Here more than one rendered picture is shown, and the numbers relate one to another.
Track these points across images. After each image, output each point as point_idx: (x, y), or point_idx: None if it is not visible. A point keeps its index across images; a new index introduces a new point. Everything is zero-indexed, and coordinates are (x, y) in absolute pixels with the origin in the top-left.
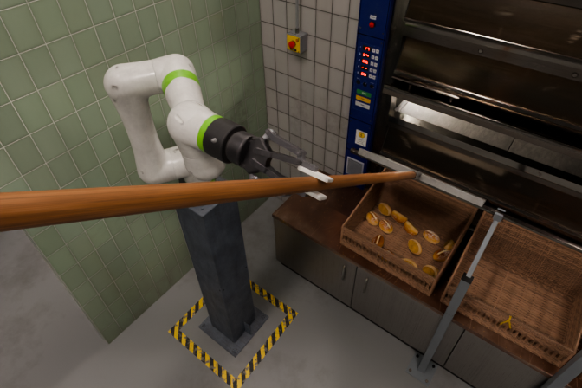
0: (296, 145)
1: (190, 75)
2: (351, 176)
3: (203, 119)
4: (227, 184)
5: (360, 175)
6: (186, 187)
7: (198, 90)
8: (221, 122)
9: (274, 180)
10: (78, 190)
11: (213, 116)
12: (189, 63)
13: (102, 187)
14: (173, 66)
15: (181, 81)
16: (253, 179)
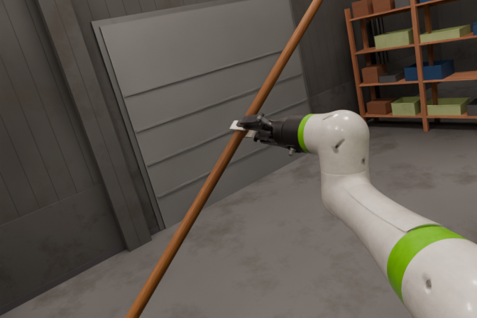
0: (244, 121)
1: (404, 248)
2: (206, 179)
3: (319, 113)
4: (283, 50)
5: (193, 202)
6: (294, 32)
7: (379, 241)
8: (301, 115)
9: (265, 80)
10: (312, 2)
11: (309, 116)
12: (432, 284)
13: (309, 8)
14: (459, 246)
15: (412, 221)
16: (274, 67)
